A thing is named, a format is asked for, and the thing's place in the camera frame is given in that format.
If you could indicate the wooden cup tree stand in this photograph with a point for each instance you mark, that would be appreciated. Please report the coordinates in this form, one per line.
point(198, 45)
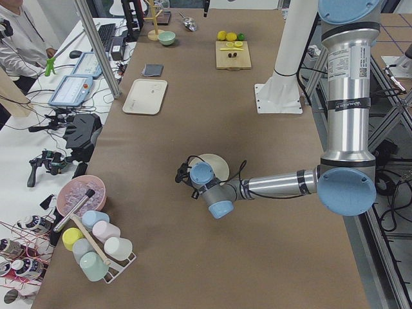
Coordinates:
point(155, 11)

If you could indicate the yellow cup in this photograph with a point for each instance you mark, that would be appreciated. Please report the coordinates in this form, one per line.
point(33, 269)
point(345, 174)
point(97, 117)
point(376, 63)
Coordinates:
point(70, 236)

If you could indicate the light blue cup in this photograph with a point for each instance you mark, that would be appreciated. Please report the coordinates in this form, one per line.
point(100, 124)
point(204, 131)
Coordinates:
point(90, 218)

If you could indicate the black keyboard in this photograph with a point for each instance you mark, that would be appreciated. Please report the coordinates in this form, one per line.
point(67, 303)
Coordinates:
point(106, 33)

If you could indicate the mint green bowl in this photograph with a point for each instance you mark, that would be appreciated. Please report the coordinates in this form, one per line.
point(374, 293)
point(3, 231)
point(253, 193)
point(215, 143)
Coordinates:
point(166, 38)

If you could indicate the whole yellow lemon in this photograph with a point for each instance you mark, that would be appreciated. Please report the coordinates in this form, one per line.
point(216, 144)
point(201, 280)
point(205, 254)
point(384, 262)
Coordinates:
point(231, 37)
point(221, 36)

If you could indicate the steel scoop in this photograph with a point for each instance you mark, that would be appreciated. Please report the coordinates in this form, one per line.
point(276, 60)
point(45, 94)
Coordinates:
point(189, 22)

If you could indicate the grey cup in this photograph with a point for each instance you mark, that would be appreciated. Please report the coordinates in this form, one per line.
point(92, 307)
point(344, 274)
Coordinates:
point(80, 248)

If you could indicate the yellow plastic knife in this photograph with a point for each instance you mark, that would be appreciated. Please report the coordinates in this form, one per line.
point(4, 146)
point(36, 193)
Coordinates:
point(231, 49)

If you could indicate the person in white shirt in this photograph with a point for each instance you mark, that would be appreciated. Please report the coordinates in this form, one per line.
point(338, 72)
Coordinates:
point(25, 53)

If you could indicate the wooden cutting board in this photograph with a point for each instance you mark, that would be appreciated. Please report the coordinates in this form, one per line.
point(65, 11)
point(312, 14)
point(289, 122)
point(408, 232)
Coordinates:
point(232, 57)

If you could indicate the cream rabbit tray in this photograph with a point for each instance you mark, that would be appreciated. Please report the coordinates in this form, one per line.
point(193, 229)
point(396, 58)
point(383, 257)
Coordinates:
point(145, 97)

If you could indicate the beige round plate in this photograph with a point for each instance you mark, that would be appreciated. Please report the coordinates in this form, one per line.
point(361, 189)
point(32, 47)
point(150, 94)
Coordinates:
point(218, 164)

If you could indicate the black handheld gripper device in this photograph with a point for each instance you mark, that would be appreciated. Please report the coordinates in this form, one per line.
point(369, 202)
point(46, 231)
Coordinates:
point(53, 161)

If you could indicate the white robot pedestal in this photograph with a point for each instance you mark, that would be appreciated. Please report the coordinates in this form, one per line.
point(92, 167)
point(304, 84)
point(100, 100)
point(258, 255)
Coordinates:
point(280, 93)

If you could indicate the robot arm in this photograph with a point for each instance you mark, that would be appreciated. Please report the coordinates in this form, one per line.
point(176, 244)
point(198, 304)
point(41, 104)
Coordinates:
point(344, 178)

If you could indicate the white wire cup rack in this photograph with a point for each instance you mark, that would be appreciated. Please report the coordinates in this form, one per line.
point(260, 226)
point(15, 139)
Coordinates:
point(115, 268)

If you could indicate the mint green cup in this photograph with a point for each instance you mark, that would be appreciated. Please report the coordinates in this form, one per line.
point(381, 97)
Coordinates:
point(93, 266)

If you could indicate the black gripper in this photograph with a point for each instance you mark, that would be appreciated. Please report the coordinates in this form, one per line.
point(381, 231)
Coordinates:
point(195, 194)

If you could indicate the grey folded cloth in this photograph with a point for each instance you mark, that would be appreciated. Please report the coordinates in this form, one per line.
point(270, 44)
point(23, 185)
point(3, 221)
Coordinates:
point(152, 70)

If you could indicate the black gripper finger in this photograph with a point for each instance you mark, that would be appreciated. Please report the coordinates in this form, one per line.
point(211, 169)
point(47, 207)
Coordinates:
point(205, 7)

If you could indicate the pink bowl with ice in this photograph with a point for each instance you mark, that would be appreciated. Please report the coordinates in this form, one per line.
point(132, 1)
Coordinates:
point(76, 189)

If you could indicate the steel muddler tool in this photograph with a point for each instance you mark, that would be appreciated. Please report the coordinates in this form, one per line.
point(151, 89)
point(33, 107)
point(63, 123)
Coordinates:
point(58, 227)

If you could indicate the black framed tray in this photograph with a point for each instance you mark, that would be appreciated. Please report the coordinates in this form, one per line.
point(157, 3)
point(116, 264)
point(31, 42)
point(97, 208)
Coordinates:
point(163, 18)

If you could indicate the pink cup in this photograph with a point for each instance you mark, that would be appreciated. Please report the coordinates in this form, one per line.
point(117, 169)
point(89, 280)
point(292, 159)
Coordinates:
point(103, 230)

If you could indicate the aluminium frame post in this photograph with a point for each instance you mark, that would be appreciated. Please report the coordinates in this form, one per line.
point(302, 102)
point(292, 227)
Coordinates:
point(89, 26)

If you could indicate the blue teach pendant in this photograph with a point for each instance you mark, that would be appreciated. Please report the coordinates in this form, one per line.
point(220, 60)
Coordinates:
point(71, 91)
point(87, 64)

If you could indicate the green lime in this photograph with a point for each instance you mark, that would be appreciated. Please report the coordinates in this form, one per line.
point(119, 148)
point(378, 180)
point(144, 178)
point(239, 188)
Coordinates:
point(240, 37)

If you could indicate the white cup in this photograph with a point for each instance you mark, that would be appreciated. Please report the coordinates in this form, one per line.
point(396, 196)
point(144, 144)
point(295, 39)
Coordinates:
point(118, 248)

